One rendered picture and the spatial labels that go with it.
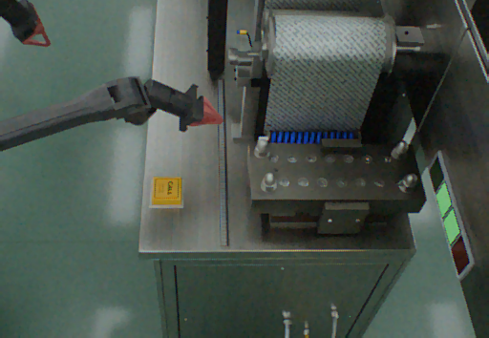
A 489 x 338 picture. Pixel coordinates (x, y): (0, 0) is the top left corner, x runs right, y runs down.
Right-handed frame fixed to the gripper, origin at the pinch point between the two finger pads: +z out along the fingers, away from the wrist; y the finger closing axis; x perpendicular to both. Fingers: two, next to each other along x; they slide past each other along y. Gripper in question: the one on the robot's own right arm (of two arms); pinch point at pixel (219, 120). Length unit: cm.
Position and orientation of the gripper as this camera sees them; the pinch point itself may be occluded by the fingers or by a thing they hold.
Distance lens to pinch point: 139.1
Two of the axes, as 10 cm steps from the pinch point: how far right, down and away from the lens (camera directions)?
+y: 0.5, 8.0, -6.0
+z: 8.2, 3.2, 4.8
